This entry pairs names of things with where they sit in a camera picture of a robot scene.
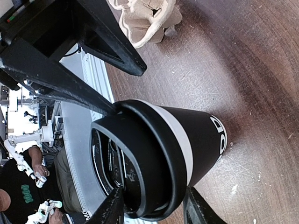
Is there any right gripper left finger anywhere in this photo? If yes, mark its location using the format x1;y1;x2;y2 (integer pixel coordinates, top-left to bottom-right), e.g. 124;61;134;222
0;0;147;115

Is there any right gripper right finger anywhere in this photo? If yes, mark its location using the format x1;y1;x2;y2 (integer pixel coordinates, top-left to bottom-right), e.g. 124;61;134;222
85;185;228;224

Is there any black cup lid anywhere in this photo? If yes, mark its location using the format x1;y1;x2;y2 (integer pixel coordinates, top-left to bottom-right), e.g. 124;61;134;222
90;100;187;221

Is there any black paper coffee cup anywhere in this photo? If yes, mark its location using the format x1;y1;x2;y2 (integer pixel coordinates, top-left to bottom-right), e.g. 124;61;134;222
143;101;228;186

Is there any person in black shirt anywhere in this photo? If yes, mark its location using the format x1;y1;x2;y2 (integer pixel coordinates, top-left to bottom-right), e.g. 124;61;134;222
0;146;71;224

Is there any cardboard cup carrier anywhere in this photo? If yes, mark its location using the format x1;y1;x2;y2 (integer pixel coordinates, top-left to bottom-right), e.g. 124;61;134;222
109;0;182;49

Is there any aluminium front rail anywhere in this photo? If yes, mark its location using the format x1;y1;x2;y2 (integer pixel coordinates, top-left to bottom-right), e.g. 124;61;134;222
60;45;114;213

